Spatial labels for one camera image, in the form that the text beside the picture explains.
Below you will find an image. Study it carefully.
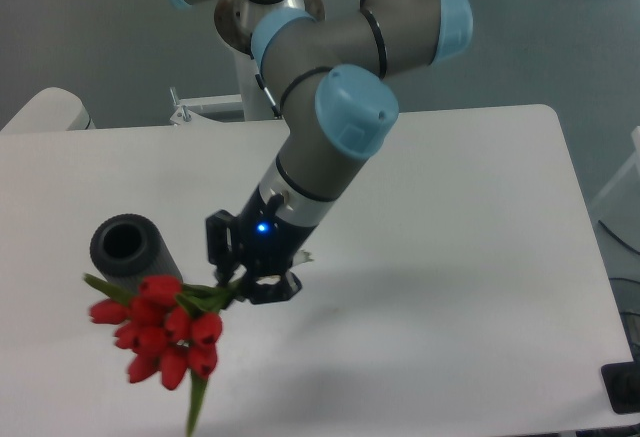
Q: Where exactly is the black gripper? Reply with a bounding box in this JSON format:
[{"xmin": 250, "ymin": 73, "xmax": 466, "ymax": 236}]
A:
[{"xmin": 205, "ymin": 188, "xmax": 317, "ymax": 305}]

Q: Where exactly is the red tulip bouquet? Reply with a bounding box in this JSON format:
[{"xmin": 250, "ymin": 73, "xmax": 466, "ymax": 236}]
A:
[{"xmin": 82, "ymin": 249, "xmax": 315, "ymax": 435}]

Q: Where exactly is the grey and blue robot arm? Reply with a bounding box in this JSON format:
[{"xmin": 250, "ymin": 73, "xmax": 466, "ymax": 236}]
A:
[{"xmin": 169, "ymin": 0, "xmax": 473, "ymax": 305}]

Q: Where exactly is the black ribbed cylindrical vase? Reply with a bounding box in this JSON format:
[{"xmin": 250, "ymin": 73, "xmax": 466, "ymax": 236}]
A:
[{"xmin": 89, "ymin": 214, "xmax": 183, "ymax": 294}]

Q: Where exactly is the white rounded chair back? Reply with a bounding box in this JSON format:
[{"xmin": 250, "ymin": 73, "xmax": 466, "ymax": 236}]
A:
[{"xmin": 1, "ymin": 87, "xmax": 96, "ymax": 135}]

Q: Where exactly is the black device at table edge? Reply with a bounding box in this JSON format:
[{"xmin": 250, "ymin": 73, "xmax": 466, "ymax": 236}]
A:
[{"xmin": 601, "ymin": 361, "xmax": 639, "ymax": 415}]

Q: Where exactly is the white side furniture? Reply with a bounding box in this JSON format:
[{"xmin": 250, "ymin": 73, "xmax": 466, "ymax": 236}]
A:
[{"xmin": 588, "ymin": 127, "xmax": 639, "ymax": 221}]

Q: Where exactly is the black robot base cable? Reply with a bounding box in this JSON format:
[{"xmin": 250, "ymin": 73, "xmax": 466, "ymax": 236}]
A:
[{"xmin": 253, "ymin": 72, "xmax": 281, "ymax": 118}]

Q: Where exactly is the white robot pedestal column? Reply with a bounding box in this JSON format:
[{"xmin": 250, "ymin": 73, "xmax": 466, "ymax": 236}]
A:
[{"xmin": 234, "ymin": 52, "xmax": 271, "ymax": 121}]

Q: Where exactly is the black cable on floor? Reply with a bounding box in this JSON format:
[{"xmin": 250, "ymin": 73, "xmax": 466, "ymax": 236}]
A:
[{"xmin": 597, "ymin": 219, "xmax": 640, "ymax": 253}]

